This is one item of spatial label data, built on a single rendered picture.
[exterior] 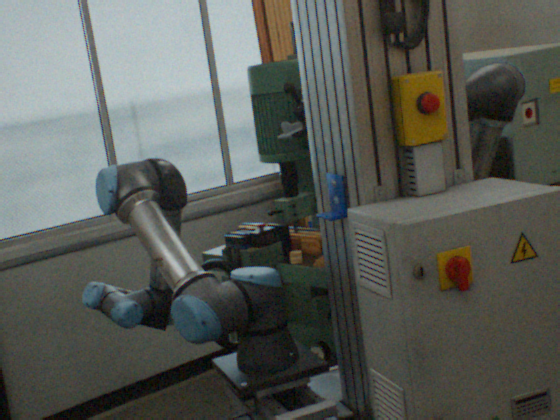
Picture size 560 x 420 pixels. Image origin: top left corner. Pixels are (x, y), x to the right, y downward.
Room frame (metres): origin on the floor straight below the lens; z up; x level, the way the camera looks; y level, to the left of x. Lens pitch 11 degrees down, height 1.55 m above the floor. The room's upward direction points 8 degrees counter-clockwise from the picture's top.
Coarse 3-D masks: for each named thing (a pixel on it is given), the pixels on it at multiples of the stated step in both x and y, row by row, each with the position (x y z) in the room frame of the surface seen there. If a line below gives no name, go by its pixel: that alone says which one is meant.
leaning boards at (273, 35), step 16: (256, 0) 4.19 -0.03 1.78; (272, 0) 4.21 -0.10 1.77; (288, 0) 4.27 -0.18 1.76; (256, 16) 4.18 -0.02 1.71; (272, 16) 4.20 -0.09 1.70; (288, 16) 4.25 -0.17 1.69; (256, 32) 4.18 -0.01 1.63; (272, 32) 4.19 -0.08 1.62; (288, 32) 4.24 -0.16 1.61; (272, 48) 4.18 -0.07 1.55; (288, 48) 4.23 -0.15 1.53; (304, 224) 4.05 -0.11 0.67
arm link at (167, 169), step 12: (168, 168) 2.10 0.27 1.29; (168, 180) 2.08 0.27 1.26; (180, 180) 2.12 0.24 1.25; (168, 192) 2.09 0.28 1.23; (180, 192) 2.13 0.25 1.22; (168, 204) 2.13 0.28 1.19; (180, 204) 2.14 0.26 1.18; (168, 216) 2.15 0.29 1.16; (180, 216) 2.18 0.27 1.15; (180, 228) 2.20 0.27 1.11; (156, 276) 2.22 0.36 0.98; (144, 288) 2.26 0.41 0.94; (156, 288) 2.23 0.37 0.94; (168, 288) 2.24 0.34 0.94; (156, 300) 2.23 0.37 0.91; (168, 300) 2.25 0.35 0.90; (156, 312) 2.25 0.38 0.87
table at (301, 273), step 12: (204, 252) 2.78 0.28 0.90; (216, 252) 2.75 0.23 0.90; (276, 264) 2.50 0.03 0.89; (288, 264) 2.46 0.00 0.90; (300, 264) 2.44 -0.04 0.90; (228, 276) 2.53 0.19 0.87; (288, 276) 2.46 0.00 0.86; (300, 276) 2.42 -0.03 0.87; (312, 276) 2.39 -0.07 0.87; (324, 276) 2.35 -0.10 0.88
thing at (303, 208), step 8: (304, 192) 2.71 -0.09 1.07; (312, 192) 2.69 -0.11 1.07; (280, 200) 2.63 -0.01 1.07; (288, 200) 2.61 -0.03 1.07; (296, 200) 2.62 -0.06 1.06; (304, 200) 2.65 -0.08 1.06; (312, 200) 2.67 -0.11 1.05; (280, 208) 2.63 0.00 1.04; (288, 208) 2.60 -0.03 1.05; (296, 208) 2.62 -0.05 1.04; (304, 208) 2.64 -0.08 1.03; (312, 208) 2.67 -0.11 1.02; (280, 216) 2.63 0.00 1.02; (288, 216) 2.60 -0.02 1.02; (296, 216) 2.61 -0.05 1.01; (304, 216) 2.64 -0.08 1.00
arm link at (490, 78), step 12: (480, 72) 2.01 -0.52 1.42; (492, 72) 2.00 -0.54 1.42; (504, 72) 2.01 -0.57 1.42; (468, 84) 1.99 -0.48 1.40; (480, 84) 1.98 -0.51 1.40; (492, 84) 1.98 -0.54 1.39; (504, 84) 1.99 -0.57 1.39; (516, 84) 2.02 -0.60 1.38; (468, 96) 1.98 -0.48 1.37; (480, 96) 1.97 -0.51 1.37; (492, 96) 1.98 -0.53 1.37; (504, 96) 1.99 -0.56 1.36; (468, 108) 1.98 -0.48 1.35; (480, 108) 1.98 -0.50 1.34; (492, 108) 1.99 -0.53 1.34; (504, 108) 2.01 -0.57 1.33; (468, 120) 2.01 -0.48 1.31
